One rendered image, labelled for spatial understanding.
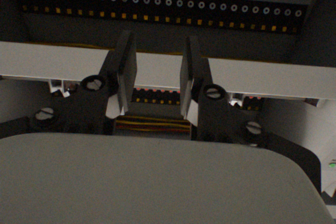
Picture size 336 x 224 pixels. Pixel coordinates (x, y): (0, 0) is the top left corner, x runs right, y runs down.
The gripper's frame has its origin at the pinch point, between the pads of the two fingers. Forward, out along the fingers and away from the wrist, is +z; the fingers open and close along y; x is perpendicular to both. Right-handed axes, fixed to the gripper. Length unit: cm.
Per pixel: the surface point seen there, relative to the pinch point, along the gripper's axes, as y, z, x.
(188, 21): 4.5, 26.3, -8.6
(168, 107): 2.7, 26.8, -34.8
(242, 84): 11.6, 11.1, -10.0
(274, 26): 21.0, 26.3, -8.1
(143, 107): -4.7, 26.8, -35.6
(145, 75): -2.1, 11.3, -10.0
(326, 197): 54, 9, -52
